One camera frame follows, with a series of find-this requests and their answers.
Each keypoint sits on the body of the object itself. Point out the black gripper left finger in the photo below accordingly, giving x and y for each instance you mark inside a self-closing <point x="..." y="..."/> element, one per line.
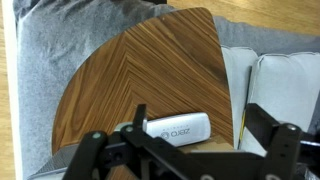
<point x="140" y="118"/>

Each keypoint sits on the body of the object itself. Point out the walnut wood side table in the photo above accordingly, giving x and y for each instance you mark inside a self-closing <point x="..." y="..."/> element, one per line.
<point x="171" y="63"/>

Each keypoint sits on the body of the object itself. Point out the light gray seat cushion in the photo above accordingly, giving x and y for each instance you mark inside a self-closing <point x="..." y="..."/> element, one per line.
<point x="238" y="62"/>
<point x="285" y="86"/>

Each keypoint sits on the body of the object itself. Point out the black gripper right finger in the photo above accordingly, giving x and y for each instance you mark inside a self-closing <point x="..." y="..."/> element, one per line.
<point x="259" y="129"/>

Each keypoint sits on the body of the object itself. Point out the white zippered pouch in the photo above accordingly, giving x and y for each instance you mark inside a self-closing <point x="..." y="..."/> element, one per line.
<point x="181" y="130"/>

